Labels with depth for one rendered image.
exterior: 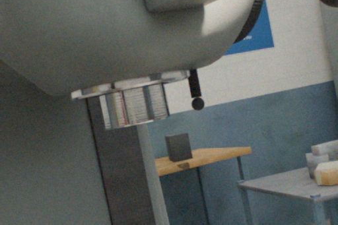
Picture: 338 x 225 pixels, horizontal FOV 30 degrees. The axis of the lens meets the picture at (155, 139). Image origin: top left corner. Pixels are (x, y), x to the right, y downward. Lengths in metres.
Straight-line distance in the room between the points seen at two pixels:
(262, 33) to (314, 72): 0.63
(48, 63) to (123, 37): 0.05
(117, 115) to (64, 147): 0.39
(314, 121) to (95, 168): 5.07
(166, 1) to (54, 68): 0.09
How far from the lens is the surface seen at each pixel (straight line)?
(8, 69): 0.54
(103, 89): 0.41
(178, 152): 4.40
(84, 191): 0.82
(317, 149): 3.01
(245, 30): 0.78
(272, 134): 5.58
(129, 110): 0.42
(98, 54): 0.36
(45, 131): 0.81
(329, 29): 5.82
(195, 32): 0.37
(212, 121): 5.27
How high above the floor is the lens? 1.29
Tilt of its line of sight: 3 degrees down
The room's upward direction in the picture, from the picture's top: 11 degrees counter-clockwise
